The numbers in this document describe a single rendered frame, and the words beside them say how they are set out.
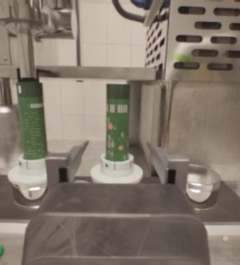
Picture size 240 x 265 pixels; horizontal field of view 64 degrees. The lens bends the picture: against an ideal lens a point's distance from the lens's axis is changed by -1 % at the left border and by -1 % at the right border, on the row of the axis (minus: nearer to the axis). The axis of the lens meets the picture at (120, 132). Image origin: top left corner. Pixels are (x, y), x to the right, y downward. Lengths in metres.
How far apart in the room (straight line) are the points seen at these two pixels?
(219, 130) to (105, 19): 1.56
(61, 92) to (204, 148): 1.56
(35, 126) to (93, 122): 1.53
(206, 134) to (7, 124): 0.37
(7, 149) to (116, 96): 0.28
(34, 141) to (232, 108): 0.30
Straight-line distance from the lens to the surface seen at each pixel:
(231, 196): 0.34
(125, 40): 1.76
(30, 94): 0.25
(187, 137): 0.33
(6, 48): 0.39
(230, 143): 0.37
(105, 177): 0.25
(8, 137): 0.44
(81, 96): 1.76
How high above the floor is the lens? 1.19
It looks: 14 degrees down
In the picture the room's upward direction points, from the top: 1 degrees clockwise
